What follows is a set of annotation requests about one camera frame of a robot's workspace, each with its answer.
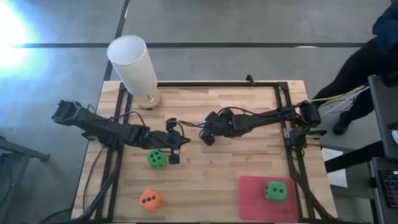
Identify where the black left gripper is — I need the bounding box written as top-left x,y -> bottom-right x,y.
145,117 -> 192,165

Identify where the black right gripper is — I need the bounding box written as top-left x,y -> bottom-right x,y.
178,110 -> 234,147

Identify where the large green foam die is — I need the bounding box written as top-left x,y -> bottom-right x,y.
146,149 -> 169,170
264,180 -> 289,202

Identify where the large orange foam die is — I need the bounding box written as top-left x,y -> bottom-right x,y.
138,188 -> 164,213

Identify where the white shade table lamp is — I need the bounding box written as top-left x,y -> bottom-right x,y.
106,34 -> 163,110

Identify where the pink plastic bin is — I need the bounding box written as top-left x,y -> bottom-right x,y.
238,175 -> 300,223

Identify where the white paper sheet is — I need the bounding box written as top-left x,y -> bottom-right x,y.
322,147 -> 348,188

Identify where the black floor stand leg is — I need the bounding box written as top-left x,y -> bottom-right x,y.
0,136 -> 50,163

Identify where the person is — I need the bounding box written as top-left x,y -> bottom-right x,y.
310,0 -> 398,136

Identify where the black keyboard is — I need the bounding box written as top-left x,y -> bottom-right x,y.
377,169 -> 398,208

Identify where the black aluminium table frame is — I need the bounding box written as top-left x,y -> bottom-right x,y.
76,81 -> 338,224

